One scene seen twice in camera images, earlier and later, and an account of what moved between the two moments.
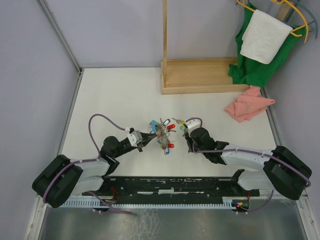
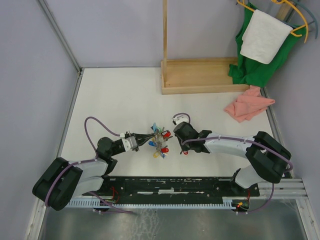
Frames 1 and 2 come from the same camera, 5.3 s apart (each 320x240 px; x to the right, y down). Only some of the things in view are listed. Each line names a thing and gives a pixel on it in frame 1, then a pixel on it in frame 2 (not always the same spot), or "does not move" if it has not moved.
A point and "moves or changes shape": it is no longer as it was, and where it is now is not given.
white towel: x=263 y=37 does not move
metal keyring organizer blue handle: x=161 y=130 moves or changes shape
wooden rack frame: x=196 y=75 does not move
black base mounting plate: x=173 y=187 does not move
